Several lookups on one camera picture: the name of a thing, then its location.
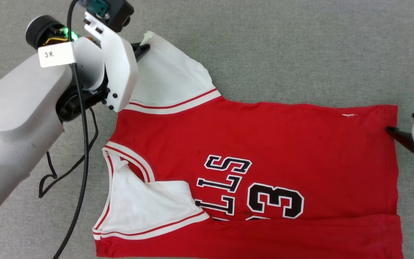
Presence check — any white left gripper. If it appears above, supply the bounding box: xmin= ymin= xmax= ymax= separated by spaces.
xmin=83 ymin=12 xmax=151 ymax=113

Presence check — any red and white basketball jersey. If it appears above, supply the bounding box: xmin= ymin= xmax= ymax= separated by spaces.
xmin=92 ymin=31 xmax=404 ymax=259

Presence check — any white paper label tag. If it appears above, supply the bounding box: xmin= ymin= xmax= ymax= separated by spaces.
xmin=38 ymin=42 xmax=76 ymax=68

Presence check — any thin black cable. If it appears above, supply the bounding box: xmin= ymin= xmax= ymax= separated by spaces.
xmin=38 ymin=107 xmax=99 ymax=199

